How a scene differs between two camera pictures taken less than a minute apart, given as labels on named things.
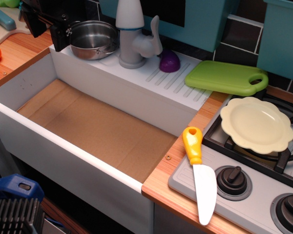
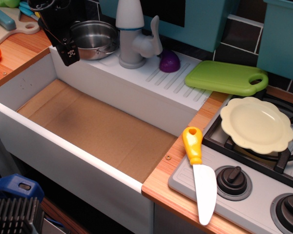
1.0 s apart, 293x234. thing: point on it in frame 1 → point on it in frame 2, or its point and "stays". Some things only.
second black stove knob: [286, 212] stays
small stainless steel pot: [92, 40] stays
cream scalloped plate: [256, 126] stays
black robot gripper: [57, 13] → [56, 18]
